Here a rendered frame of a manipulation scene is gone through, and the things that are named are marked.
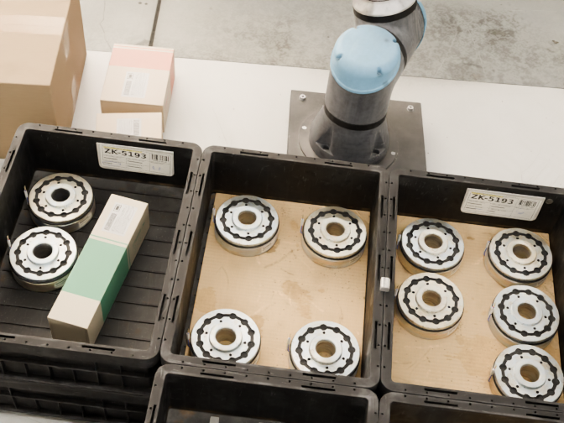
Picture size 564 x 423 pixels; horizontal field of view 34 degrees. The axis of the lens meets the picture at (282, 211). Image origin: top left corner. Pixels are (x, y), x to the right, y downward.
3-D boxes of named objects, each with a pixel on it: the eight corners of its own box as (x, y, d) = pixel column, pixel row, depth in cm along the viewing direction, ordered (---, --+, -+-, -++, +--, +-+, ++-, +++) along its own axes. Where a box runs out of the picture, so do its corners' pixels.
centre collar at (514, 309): (507, 299, 143) (509, 296, 142) (539, 300, 143) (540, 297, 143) (513, 326, 140) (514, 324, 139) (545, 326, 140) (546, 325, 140)
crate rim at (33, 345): (22, 131, 152) (19, 121, 150) (204, 153, 151) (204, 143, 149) (-61, 342, 127) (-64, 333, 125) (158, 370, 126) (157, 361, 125)
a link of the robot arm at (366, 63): (313, 111, 167) (322, 51, 157) (341, 69, 175) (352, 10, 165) (375, 134, 164) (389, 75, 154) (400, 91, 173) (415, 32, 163)
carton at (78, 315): (91, 350, 136) (86, 328, 132) (52, 338, 137) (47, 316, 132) (149, 226, 151) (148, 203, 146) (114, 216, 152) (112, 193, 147)
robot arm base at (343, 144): (308, 112, 181) (315, 72, 174) (384, 117, 182) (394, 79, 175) (308, 167, 171) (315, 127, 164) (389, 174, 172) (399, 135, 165)
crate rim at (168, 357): (204, 153, 151) (204, 143, 149) (387, 175, 151) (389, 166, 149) (158, 370, 126) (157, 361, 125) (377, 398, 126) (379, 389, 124)
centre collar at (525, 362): (509, 358, 136) (511, 357, 136) (543, 360, 137) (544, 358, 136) (514, 389, 133) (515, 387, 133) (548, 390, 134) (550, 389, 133)
